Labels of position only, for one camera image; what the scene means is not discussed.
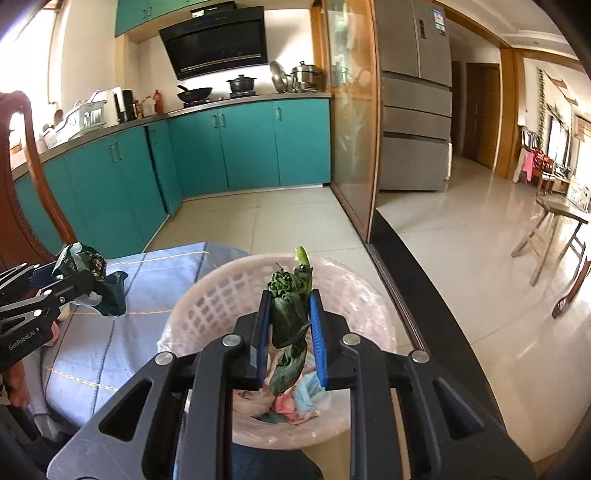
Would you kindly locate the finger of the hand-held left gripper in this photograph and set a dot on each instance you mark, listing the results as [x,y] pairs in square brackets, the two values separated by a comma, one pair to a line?
[41,277]
[64,290]

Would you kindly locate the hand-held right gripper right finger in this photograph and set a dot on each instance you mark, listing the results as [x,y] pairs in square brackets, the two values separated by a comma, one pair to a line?
[318,341]

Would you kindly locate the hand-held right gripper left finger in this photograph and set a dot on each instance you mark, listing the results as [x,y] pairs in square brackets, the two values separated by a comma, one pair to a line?
[264,337]

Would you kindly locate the green wrapper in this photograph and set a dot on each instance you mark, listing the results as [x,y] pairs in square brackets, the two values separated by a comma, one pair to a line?
[286,318]

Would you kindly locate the dark plastic bag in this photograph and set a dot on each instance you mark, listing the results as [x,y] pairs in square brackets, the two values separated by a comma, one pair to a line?
[111,295]

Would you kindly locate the light blue plastic bag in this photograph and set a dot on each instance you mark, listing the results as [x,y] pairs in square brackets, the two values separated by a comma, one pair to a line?
[311,392]

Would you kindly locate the pink plastic wastebasket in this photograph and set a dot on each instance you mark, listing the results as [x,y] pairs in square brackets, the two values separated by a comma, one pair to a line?
[221,295]

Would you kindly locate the person's left hand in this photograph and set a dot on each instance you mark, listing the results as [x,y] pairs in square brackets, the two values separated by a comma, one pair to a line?
[16,387]

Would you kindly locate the pink printed plastic bag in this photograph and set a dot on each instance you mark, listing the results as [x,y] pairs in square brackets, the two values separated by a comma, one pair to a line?
[55,332]

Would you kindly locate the clear bin liner bag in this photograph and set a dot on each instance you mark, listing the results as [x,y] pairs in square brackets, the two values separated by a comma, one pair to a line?
[364,300]

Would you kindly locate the wooden chair back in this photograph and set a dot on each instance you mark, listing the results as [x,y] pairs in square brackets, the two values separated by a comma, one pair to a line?
[27,207]

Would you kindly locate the blue woven blanket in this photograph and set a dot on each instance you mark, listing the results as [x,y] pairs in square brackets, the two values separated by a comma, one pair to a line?
[138,323]

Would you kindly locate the white dish rack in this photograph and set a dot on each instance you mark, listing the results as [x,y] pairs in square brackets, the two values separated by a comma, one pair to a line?
[74,122]

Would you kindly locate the white countertop appliance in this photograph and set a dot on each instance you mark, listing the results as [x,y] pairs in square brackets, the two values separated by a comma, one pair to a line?
[108,104]

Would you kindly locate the teal kitchen base cabinets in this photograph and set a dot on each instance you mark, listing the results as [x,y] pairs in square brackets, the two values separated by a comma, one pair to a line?
[254,147]

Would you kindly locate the cooking oil jug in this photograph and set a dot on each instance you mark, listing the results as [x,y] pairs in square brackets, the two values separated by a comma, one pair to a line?
[147,107]

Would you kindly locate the wood framed glass door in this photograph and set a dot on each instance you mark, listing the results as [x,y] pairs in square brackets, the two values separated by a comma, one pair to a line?
[353,138]

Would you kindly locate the brown bottle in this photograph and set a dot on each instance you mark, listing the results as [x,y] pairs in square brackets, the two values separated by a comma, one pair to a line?
[158,101]

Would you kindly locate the black wok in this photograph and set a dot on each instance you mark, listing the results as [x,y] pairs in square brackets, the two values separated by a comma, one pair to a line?
[196,94]

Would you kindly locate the gas stove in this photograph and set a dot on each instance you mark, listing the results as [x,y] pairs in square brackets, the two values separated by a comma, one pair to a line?
[221,99]

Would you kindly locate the black cooking pot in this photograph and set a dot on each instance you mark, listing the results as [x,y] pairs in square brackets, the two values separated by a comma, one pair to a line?
[241,84]

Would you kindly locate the steel pot lid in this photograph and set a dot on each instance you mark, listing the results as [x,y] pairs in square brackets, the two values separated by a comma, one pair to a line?
[279,76]

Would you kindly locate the steel stock pot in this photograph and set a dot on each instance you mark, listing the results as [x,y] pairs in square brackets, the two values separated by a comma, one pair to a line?
[307,76]

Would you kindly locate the silver refrigerator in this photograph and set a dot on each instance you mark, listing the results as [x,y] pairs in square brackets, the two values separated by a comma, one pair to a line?
[411,92]

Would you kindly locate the wooden side table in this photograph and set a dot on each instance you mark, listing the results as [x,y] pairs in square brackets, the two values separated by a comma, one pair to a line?
[558,210]

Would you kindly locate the brown wooden door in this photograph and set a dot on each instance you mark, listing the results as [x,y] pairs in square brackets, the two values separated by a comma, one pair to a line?
[482,115]

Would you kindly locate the teal upper cabinets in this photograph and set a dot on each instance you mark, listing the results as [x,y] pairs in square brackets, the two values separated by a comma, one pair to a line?
[138,14]

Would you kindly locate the black range hood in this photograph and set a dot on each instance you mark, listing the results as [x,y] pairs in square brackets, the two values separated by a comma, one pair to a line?
[217,46]

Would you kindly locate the red dining chairs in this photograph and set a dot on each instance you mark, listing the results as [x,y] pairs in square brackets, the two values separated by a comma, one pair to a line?
[545,161]

